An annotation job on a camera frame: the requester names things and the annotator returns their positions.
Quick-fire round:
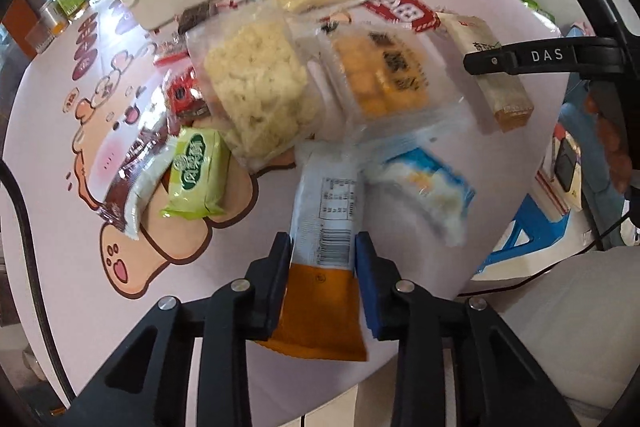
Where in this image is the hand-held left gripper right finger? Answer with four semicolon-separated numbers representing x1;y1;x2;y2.
354;231;583;427

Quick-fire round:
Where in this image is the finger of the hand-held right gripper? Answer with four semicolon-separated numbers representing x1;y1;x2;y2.
462;38;623;78

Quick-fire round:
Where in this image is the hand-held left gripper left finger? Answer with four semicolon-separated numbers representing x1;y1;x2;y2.
60;231;293;427

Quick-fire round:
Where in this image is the beige snack bar packet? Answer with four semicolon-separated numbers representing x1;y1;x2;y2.
435;12;535;132

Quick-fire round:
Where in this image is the white and orange snack packet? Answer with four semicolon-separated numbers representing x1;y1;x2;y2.
257;142;371;363

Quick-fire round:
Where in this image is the clear puffed rice packet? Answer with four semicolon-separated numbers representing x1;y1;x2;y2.
186;4;326;172

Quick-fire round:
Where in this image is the small red walnut snack packet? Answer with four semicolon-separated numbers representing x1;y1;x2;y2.
165;67;211;122

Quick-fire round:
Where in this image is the person's right hand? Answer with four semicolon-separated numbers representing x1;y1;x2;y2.
584;84;632;195

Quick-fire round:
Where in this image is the cartoon printed tablecloth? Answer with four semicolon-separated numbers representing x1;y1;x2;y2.
0;0;571;413

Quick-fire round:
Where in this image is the blue and white snack packet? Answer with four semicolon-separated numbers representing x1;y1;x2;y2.
367;147;477;248

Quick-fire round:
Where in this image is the white cardboard box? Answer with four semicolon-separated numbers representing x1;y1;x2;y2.
535;122;586;220

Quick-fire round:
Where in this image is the green snack packet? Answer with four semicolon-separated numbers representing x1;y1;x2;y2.
159;127;232;220

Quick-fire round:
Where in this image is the red checkered snack packet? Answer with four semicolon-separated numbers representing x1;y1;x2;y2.
360;0;441;35

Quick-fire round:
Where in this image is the clear orange cake packet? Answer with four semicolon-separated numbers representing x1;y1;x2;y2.
320;24;463;142

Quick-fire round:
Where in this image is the blue plastic stool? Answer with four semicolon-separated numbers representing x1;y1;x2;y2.
475;194;581;278

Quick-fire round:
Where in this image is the brown and white snack packet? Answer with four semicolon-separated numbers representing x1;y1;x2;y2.
95;114;176;240

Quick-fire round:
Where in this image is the flat red snack packet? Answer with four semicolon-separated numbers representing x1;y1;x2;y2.
152;39;191;68

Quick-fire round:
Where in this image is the dark brown cake packet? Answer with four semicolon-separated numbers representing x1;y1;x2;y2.
176;0;261;35

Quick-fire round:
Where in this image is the clear drinking glass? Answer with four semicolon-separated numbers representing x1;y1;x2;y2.
24;24;53;55

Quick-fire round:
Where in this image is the clear bottle with orange base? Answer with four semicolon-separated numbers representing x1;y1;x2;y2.
37;0;71;38

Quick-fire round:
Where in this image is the thin black cable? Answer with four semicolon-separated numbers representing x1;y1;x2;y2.
450;207;636;298

